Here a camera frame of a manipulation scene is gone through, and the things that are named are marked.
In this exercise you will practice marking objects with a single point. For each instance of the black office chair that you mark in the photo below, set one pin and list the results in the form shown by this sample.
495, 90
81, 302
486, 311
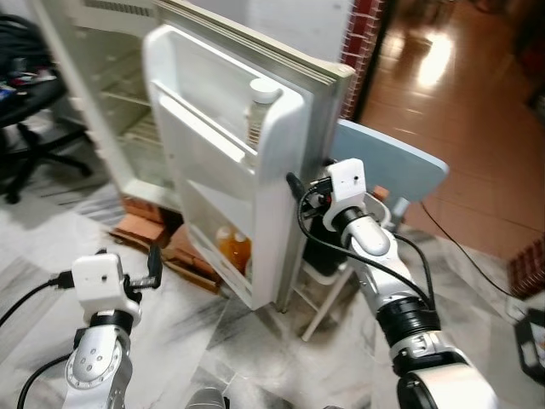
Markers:
34, 149

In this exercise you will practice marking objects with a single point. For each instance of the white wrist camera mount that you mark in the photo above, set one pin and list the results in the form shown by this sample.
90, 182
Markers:
98, 281
347, 183

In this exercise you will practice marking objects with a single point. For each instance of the white fridge door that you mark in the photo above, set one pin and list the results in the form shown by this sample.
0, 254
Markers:
213, 170

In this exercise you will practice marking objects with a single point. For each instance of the red brick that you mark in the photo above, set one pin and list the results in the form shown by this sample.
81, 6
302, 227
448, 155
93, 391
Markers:
192, 260
140, 232

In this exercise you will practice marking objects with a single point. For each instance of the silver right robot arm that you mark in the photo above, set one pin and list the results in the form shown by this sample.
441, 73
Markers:
375, 245

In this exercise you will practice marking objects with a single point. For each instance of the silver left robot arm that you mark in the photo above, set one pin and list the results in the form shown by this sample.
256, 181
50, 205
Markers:
98, 366

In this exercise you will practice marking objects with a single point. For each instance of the white capped bottle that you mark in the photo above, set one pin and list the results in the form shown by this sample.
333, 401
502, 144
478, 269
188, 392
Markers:
260, 111

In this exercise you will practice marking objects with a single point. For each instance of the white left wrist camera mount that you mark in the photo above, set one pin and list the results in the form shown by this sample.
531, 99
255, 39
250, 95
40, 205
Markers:
98, 281

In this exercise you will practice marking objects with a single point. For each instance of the light blue plastic chair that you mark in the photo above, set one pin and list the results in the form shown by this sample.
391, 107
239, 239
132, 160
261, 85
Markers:
392, 162

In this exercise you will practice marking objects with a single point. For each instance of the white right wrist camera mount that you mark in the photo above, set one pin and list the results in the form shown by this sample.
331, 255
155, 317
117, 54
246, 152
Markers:
347, 183

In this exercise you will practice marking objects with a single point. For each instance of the black box with print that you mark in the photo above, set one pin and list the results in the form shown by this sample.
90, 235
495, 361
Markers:
532, 345

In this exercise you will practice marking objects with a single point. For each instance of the black bag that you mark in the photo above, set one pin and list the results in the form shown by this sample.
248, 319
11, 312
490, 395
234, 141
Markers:
319, 247

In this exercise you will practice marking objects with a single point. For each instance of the white fridge cabinet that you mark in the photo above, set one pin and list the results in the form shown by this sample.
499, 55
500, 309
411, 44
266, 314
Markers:
111, 102

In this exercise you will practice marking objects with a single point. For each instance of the grey robot leg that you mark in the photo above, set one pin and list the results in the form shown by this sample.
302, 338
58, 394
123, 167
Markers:
206, 399

